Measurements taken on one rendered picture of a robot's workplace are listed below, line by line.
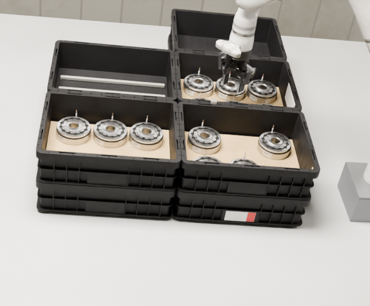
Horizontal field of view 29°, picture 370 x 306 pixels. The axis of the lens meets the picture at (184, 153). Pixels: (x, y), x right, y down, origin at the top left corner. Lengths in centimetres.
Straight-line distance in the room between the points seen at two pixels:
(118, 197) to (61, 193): 16
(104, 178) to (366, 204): 80
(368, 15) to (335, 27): 222
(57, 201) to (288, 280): 69
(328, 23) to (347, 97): 142
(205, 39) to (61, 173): 98
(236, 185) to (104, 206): 39
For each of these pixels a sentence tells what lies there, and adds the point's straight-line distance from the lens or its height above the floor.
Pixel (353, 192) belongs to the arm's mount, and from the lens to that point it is 226.
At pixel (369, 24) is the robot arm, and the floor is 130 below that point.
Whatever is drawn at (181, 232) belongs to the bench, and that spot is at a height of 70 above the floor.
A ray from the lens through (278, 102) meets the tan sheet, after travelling 248.
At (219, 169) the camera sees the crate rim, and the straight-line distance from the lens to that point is 199.
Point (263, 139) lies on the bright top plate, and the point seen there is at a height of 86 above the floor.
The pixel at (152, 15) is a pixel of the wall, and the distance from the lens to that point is 403.
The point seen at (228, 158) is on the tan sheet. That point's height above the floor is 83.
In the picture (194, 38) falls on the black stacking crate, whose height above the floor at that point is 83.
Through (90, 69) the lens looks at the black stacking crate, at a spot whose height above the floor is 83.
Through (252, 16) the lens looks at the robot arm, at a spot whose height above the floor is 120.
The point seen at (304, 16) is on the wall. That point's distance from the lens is 416.
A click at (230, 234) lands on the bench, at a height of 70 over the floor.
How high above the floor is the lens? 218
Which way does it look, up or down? 39 degrees down
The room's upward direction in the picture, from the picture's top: 10 degrees clockwise
